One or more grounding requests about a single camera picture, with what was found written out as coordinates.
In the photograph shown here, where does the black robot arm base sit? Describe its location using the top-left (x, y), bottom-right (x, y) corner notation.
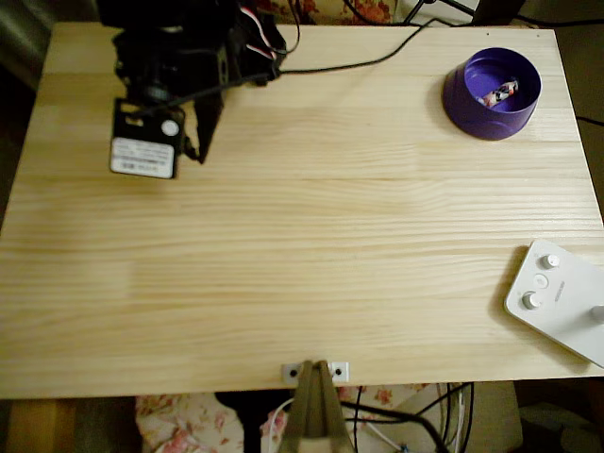
top-left (230, 7), bottom-right (289, 89)

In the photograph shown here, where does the brown wooden leg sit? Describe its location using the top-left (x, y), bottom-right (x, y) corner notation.
top-left (7, 398), bottom-right (79, 453)

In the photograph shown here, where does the thin black cable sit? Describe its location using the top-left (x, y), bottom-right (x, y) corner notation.
top-left (438, 381), bottom-right (476, 453)

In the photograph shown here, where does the purple bowl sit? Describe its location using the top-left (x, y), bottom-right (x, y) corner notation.
top-left (441, 45), bottom-right (544, 142)

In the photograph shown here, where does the thick black cable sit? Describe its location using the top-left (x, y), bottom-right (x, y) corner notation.
top-left (339, 399), bottom-right (452, 453)

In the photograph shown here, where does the white cable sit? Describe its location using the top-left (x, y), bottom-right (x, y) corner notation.
top-left (259, 397), bottom-right (294, 453)

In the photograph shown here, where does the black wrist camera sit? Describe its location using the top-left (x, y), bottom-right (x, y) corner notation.
top-left (134, 75), bottom-right (178, 110)

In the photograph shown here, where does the beige box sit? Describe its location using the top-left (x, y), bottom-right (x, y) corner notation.
top-left (391, 380), bottom-right (524, 453)

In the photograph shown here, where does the white mounting bracket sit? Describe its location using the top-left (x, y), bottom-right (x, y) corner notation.
top-left (281, 361), bottom-right (351, 382)

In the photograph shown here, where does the black tripod stand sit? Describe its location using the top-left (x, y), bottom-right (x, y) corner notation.
top-left (403, 0), bottom-right (476, 25)

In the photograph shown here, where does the black camera cable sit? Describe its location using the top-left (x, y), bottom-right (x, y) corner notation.
top-left (276, 17), bottom-right (443, 79)

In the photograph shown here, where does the floral cloth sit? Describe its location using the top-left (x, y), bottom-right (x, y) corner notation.
top-left (257, 0), bottom-right (394, 25)
top-left (135, 382), bottom-right (428, 453)

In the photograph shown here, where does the candy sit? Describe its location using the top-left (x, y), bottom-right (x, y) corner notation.
top-left (476, 79), bottom-right (520, 108)

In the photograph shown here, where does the black box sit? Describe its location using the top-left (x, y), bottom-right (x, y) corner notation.
top-left (471, 0), bottom-right (528, 25)

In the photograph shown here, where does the white lamp base with knobs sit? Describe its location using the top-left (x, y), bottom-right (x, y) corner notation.
top-left (503, 239), bottom-right (604, 369)

